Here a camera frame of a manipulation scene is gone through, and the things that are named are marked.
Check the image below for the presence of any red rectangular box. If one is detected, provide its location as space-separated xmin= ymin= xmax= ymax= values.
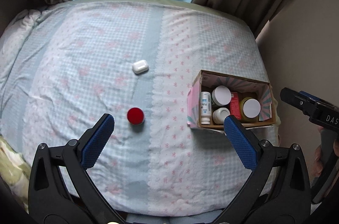
xmin=229 ymin=92 xmax=241 ymax=120

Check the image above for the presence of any white lid small jar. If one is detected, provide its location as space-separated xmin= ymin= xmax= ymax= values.
xmin=212 ymin=107 xmax=230 ymax=125

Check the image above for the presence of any small white green bottle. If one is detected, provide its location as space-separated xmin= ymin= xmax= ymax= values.
xmin=200 ymin=91 xmax=212 ymax=125

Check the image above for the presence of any red lid round tin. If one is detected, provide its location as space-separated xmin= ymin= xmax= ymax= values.
xmin=126 ymin=107 xmax=145 ymax=125

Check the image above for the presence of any white earbuds case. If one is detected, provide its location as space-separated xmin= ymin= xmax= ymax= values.
xmin=132 ymin=60 xmax=149 ymax=75

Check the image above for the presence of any person right hand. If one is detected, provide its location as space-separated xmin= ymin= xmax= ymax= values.
xmin=311 ymin=140 xmax=339 ymax=177

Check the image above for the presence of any open cardboard box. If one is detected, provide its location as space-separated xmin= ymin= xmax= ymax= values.
xmin=187 ymin=70 xmax=276 ymax=132

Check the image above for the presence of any checkered floral bed cover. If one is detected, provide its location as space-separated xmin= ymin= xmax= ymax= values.
xmin=1 ymin=0 xmax=268 ymax=223

